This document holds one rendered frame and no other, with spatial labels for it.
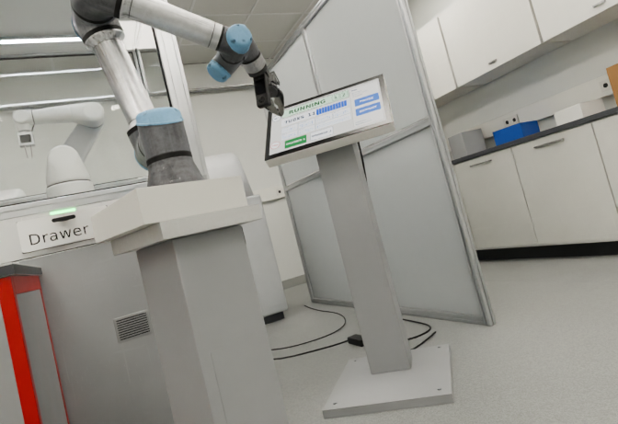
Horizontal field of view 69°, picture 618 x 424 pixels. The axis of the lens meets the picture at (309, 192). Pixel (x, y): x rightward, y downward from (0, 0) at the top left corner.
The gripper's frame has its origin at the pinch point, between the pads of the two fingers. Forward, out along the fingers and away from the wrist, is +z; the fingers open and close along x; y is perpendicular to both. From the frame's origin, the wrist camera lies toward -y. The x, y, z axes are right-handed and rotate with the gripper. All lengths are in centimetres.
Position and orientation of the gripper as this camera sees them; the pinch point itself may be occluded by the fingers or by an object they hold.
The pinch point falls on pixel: (280, 114)
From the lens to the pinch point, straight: 170.8
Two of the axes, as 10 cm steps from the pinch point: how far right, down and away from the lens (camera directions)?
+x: -9.3, 2.6, 2.7
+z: 3.7, 6.2, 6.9
